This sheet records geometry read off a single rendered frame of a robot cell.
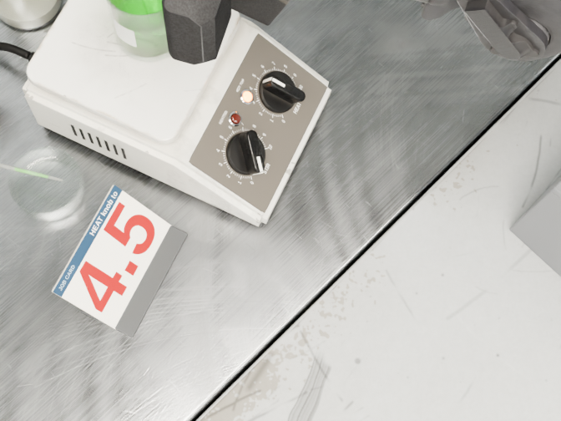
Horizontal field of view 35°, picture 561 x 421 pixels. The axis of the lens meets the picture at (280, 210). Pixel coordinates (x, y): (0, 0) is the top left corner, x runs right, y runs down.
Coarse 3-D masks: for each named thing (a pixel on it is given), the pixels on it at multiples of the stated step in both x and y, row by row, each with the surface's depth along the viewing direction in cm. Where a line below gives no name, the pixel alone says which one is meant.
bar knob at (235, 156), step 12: (252, 132) 65; (228, 144) 66; (240, 144) 66; (252, 144) 65; (228, 156) 66; (240, 156) 66; (252, 156) 65; (264, 156) 67; (240, 168) 66; (252, 168) 66; (264, 168) 66
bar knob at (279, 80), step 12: (276, 72) 68; (264, 84) 67; (276, 84) 67; (288, 84) 67; (264, 96) 68; (276, 96) 68; (288, 96) 67; (300, 96) 68; (276, 108) 68; (288, 108) 69
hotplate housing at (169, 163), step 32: (256, 32) 68; (224, 64) 67; (32, 96) 65; (64, 128) 68; (96, 128) 65; (192, 128) 65; (128, 160) 68; (160, 160) 65; (192, 192) 69; (224, 192) 66; (256, 224) 69
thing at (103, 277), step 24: (120, 216) 67; (144, 216) 68; (96, 240) 66; (120, 240) 67; (144, 240) 68; (96, 264) 66; (120, 264) 67; (72, 288) 65; (96, 288) 66; (120, 288) 67; (96, 312) 66
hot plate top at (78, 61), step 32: (96, 0) 66; (64, 32) 65; (96, 32) 65; (32, 64) 64; (64, 64) 64; (96, 64) 64; (128, 64) 64; (160, 64) 64; (192, 64) 65; (64, 96) 63; (96, 96) 63; (128, 96) 64; (160, 96) 64; (192, 96) 64; (128, 128) 63; (160, 128) 63
